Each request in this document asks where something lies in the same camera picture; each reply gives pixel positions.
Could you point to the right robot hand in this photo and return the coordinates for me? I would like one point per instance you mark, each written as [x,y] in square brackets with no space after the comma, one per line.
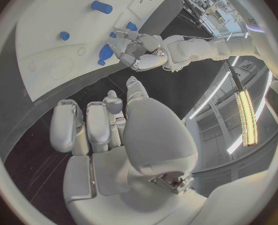
[134,172]

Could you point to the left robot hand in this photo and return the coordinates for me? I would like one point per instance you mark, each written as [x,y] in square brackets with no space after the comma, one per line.
[150,60]

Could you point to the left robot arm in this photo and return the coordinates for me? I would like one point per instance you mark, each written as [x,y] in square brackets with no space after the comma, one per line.
[199,47]

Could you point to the white task board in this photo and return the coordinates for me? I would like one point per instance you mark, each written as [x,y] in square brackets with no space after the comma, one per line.
[59,18]

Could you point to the blue plug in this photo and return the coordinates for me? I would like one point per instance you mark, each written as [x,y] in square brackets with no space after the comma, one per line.
[131,26]

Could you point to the small blue peg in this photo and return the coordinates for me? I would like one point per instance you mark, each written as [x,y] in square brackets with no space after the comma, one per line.
[113,34]

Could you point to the blue long cylinder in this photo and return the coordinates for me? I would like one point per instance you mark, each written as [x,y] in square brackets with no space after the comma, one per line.
[101,7]

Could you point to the workshop desk with equipment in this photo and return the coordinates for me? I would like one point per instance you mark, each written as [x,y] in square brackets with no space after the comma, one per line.
[213,9]

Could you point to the glowing light bar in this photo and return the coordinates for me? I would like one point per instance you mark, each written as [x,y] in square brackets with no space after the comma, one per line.
[248,116]

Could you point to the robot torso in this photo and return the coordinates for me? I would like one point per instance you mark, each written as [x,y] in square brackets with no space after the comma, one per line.
[265,41]

